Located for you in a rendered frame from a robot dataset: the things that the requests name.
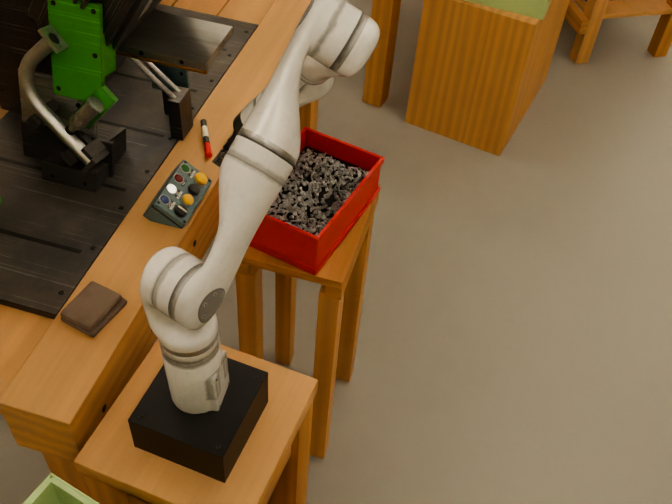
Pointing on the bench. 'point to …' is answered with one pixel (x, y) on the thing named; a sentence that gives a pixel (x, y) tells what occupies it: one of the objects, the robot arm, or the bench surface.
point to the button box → (164, 213)
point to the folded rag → (93, 309)
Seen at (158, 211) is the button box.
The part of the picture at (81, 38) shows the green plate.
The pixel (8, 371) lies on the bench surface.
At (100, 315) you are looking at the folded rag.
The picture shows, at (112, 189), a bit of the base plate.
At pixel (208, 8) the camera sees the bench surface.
